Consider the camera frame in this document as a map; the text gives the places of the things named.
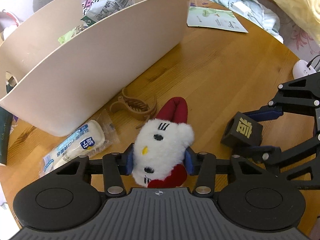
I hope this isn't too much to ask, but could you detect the black cube gold character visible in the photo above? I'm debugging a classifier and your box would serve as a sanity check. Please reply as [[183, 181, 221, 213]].
[[221, 112, 263, 148]]

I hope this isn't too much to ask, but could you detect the beige plastic storage bin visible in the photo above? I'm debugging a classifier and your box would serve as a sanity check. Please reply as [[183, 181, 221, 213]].
[[1, 0, 190, 137]]

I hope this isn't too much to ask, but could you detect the white kitty plush toy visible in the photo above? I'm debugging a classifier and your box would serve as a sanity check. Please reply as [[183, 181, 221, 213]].
[[132, 97, 194, 188]]

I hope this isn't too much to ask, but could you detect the brown hair claw clip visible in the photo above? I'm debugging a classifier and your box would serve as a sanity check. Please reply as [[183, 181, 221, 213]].
[[110, 87, 157, 121]]

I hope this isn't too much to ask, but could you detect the white round device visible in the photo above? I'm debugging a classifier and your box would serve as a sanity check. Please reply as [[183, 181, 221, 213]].
[[292, 60, 316, 80]]

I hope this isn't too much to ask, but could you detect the light green snack packet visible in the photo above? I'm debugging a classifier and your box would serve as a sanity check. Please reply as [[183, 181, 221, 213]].
[[58, 23, 88, 44]]

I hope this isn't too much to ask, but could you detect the green white face mask sachet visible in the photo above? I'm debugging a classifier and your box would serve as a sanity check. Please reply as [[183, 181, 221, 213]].
[[187, 7, 248, 33]]

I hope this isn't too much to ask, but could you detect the white bread snack packet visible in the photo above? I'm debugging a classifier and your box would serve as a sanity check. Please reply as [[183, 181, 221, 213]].
[[39, 119, 119, 177]]

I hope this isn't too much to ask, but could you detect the dark green packet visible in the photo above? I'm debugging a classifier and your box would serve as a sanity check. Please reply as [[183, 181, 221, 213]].
[[0, 108, 13, 166]]

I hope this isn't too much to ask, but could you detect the light green striped cloth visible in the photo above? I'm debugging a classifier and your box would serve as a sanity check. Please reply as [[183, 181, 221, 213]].
[[210, 0, 284, 43]]

